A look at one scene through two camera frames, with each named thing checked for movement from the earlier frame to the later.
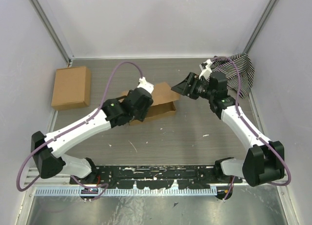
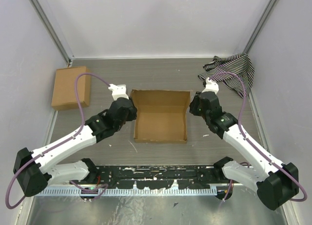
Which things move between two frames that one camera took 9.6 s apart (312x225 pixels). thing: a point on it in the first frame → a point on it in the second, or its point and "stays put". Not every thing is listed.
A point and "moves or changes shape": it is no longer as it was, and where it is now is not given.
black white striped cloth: (246, 70) stays put
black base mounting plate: (187, 177) stays put
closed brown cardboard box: (71, 88) stays put
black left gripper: (142, 116) → (133, 114)
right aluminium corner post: (263, 20) stays put
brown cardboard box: (125, 93) moves or changes shape
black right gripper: (183, 87) → (193, 105)
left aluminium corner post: (51, 24) stays put
